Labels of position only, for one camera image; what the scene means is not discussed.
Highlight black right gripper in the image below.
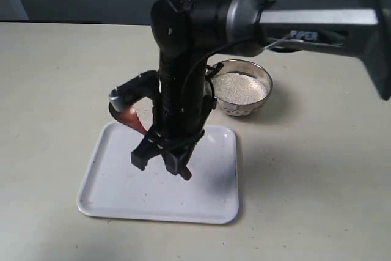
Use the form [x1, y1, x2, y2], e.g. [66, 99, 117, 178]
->
[130, 0, 232, 181]

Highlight white plastic tray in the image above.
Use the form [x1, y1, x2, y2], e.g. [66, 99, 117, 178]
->
[77, 122, 239, 224]

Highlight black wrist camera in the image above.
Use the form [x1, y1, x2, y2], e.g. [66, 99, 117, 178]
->
[109, 70, 159, 112]

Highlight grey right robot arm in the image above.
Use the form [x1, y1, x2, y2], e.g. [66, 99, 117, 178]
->
[131, 0, 390, 180]

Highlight steel bowl with rice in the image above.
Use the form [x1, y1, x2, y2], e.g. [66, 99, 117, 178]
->
[205, 59, 273, 117]

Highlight brown wooden spoon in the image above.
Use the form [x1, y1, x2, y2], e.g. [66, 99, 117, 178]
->
[108, 103, 147, 135]

